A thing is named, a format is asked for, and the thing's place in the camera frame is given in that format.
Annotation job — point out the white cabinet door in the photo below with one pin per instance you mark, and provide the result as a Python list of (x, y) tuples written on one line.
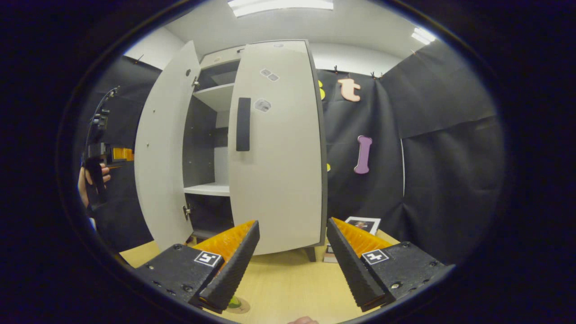
[(159, 148), (279, 171)]

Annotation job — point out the metal door hinge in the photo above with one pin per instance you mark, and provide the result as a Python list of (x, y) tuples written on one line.
[(195, 82), (186, 211)]

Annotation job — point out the grey cover book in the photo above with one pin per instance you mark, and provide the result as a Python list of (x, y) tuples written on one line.
[(362, 224)]

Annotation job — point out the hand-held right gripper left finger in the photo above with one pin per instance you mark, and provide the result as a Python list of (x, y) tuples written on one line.
[(229, 270)]

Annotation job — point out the round cork coaster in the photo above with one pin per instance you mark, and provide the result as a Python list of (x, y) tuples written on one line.
[(244, 307)]

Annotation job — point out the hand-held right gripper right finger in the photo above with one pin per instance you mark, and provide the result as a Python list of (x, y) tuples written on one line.
[(355, 270)]

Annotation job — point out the small ceiling light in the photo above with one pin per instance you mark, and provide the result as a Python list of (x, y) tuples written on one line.
[(423, 36)]

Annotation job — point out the long ceiling light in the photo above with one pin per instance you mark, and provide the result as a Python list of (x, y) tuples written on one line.
[(279, 6)]

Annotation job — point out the white cabinet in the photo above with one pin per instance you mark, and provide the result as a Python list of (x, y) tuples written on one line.
[(209, 96)]

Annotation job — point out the black backdrop cloth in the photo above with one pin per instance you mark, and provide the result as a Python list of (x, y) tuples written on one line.
[(450, 180)]

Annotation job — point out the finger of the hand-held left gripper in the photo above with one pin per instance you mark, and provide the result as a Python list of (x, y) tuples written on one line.
[(122, 154)]

